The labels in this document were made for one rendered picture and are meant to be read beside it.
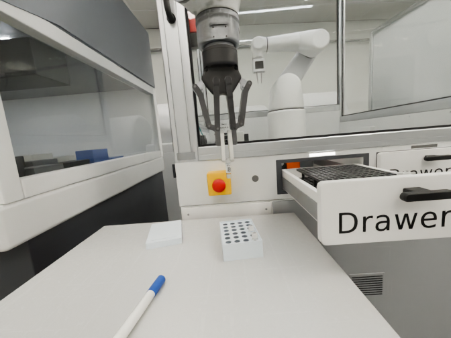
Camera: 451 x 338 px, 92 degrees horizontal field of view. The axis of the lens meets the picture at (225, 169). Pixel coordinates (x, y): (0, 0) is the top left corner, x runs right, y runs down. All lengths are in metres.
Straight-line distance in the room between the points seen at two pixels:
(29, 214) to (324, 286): 0.68
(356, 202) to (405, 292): 0.68
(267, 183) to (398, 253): 0.51
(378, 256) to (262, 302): 0.62
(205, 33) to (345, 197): 0.39
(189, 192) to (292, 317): 0.48
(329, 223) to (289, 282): 0.12
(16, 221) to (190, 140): 0.47
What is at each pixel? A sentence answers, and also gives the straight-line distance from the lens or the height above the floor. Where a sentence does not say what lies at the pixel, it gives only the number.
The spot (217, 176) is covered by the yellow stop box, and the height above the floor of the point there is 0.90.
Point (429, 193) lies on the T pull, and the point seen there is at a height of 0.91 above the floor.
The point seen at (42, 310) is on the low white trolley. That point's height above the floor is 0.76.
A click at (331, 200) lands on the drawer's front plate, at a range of 0.40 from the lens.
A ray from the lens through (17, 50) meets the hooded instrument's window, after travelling 0.84.
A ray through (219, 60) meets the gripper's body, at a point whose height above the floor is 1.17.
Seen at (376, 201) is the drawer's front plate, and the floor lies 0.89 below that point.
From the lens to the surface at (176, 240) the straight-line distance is 0.58.
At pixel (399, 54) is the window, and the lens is 0.90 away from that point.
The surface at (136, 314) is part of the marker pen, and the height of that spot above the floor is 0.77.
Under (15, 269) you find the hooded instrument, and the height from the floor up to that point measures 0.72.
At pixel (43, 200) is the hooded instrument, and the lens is 0.76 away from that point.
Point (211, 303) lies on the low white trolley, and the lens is 0.40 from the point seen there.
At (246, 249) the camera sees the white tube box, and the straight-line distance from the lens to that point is 0.48.
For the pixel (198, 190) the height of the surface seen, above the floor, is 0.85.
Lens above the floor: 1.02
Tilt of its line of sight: 9 degrees down
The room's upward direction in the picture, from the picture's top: 5 degrees counter-clockwise
